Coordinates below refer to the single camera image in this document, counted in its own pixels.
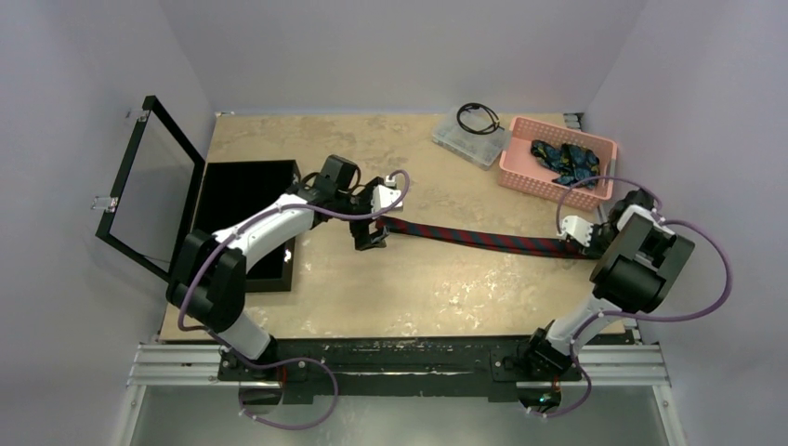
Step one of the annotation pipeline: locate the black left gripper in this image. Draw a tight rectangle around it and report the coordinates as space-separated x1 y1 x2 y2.
334 177 388 249

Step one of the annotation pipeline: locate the red navy striped tie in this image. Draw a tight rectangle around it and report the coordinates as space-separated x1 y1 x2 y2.
375 216 600 260

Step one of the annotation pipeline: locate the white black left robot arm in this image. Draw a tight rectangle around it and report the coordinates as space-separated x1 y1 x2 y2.
165 155 410 380

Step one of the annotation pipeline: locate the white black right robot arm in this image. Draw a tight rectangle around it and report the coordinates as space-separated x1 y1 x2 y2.
518 189 695 378

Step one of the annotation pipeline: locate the blue patterned tie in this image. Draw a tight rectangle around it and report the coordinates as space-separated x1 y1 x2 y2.
530 139 600 187

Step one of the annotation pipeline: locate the pink plastic basket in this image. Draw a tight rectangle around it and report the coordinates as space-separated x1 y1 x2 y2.
498 116 617 211

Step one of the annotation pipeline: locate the black tie display box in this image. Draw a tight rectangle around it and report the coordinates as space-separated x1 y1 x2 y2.
178 160 303 294

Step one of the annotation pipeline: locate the black framed glass box lid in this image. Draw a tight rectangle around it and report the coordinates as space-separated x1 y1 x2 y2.
92 95 205 282

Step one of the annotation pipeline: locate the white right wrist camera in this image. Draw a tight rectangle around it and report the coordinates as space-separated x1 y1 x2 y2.
558 216 594 246

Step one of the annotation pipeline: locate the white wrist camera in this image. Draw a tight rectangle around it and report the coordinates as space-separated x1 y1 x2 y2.
372 176 402 213
558 216 594 246

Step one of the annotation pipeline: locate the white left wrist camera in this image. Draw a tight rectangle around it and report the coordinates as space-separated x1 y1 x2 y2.
372 176 402 213

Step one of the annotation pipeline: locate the black coiled cable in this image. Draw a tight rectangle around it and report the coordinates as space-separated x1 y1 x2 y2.
456 102 506 136

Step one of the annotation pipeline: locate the black mounting base plate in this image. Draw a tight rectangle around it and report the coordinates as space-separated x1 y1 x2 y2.
217 335 581 407

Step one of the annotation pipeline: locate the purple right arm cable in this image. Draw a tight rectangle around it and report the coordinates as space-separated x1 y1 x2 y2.
524 177 734 420

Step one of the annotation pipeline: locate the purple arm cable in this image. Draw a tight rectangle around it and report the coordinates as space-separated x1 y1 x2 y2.
524 177 734 420
177 169 412 432

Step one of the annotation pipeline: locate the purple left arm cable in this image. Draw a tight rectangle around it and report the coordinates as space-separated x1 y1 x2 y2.
177 169 412 432

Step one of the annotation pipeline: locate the aluminium frame rail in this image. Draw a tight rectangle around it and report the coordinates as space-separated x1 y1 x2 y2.
114 336 686 445

